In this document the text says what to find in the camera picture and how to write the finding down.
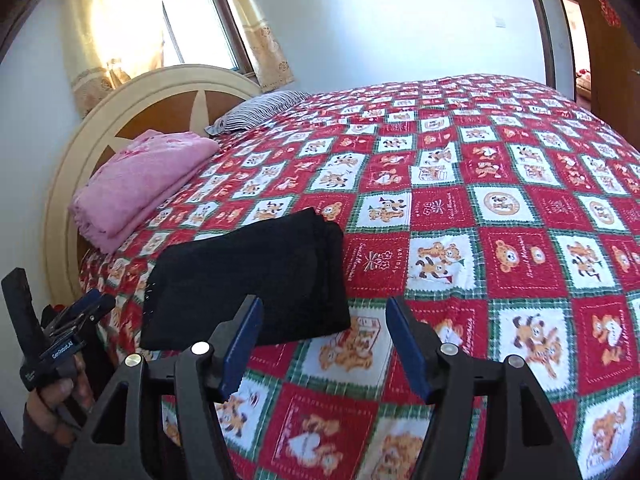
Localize beige patterned curtain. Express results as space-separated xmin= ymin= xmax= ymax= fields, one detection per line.
xmin=60 ymin=0 xmax=166 ymax=118
xmin=212 ymin=0 xmax=296 ymax=93

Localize person's left forearm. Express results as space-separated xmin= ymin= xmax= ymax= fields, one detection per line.
xmin=20 ymin=410 xmax=78 ymax=480

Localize red patchwork printed quilt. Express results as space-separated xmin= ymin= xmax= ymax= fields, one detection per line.
xmin=80 ymin=74 xmax=640 ymax=480

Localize red paper door decoration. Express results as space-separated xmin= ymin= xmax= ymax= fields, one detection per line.
xmin=596 ymin=0 xmax=623 ymax=28

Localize black pants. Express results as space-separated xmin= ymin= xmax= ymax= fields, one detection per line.
xmin=139 ymin=206 xmax=352 ymax=353

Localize brown door frame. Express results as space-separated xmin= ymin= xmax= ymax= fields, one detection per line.
xmin=530 ymin=0 xmax=596 ymax=106

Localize window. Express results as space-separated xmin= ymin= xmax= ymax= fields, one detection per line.
xmin=159 ymin=0 xmax=258 ymax=78

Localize brown wooden door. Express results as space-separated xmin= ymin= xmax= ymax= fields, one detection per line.
xmin=565 ymin=0 xmax=640 ymax=116

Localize pink folded blanket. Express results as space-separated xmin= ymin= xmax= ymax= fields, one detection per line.
xmin=69 ymin=130 xmax=221 ymax=255

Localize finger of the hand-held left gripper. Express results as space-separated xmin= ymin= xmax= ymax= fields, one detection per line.
xmin=52 ymin=293 xmax=117 ymax=340
xmin=42 ymin=288 xmax=104 ymax=333

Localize striped pillow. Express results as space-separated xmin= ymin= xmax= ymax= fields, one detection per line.
xmin=205 ymin=91 xmax=311 ymax=136

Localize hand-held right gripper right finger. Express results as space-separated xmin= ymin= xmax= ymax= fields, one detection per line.
xmin=385 ymin=295 xmax=583 ymax=480

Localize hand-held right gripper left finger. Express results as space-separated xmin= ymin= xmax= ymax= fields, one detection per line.
xmin=60 ymin=295 xmax=265 ymax=480

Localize cream and brown headboard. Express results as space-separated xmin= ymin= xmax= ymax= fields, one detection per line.
xmin=42 ymin=64 xmax=263 ymax=306

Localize person's left hand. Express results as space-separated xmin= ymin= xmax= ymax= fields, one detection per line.
xmin=22 ymin=352 xmax=97 ymax=435

